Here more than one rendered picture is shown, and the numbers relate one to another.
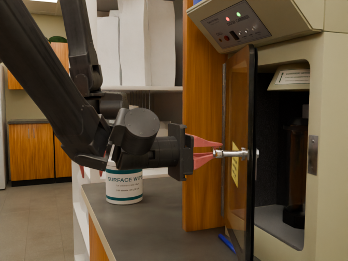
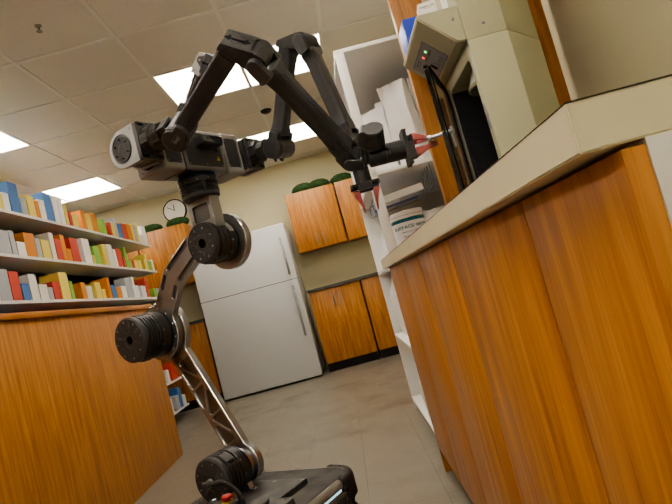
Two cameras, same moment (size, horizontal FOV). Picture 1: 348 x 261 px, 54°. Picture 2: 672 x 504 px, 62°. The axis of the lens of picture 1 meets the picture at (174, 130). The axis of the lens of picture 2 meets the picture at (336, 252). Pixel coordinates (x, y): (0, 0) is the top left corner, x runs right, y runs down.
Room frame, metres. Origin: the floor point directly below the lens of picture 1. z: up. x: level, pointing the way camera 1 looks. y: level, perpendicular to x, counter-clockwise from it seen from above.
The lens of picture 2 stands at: (-0.93, -0.31, 0.85)
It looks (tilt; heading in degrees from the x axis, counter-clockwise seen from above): 4 degrees up; 21
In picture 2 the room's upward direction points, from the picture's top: 15 degrees counter-clockwise
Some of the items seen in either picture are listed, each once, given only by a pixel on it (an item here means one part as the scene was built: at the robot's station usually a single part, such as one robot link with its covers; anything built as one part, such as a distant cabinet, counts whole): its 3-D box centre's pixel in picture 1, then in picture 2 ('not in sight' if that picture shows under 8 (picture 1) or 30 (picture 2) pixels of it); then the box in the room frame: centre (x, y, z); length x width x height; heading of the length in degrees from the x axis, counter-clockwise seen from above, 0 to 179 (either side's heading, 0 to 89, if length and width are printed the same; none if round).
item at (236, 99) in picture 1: (234, 150); (453, 141); (0.72, -0.13, 1.19); 0.30 x 0.01 x 0.40; 179
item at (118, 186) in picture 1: (124, 178); (410, 230); (1.20, 0.18, 1.02); 0.13 x 0.13 x 0.15
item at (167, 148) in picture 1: (164, 151); (398, 150); (0.63, 0.02, 1.20); 0.07 x 0.07 x 0.10; 21
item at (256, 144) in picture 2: not in sight; (259, 150); (0.95, 0.60, 1.45); 0.09 x 0.08 x 0.12; 169
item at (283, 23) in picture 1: (242, 18); (431, 53); (0.71, -0.14, 1.46); 0.32 x 0.12 x 0.10; 21
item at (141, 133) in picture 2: not in sight; (155, 137); (0.46, 0.69, 1.45); 0.09 x 0.08 x 0.12; 169
